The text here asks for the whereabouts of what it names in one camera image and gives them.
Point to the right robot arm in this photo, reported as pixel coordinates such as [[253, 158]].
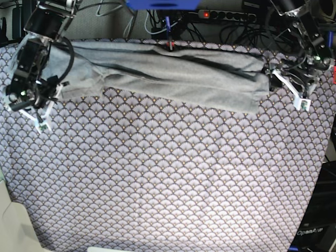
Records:
[[45, 27]]

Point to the red table clamp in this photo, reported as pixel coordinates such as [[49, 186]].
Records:
[[170, 45]]

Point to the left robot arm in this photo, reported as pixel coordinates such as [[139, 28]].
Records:
[[314, 56]]

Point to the fan-patterned table cloth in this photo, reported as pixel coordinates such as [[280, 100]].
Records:
[[129, 171]]

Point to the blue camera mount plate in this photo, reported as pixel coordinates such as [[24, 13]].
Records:
[[164, 4]]

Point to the black power strip red switch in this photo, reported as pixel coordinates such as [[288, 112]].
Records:
[[227, 16]]

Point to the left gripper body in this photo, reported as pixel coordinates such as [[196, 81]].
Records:
[[303, 76]]

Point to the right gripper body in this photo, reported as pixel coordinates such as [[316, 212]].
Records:
[[20, 95]]

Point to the black OpenArm box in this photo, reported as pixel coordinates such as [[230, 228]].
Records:
[[317, 229]]

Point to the light grey T-shirt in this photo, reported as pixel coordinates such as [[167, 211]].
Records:
[[222, 80]]

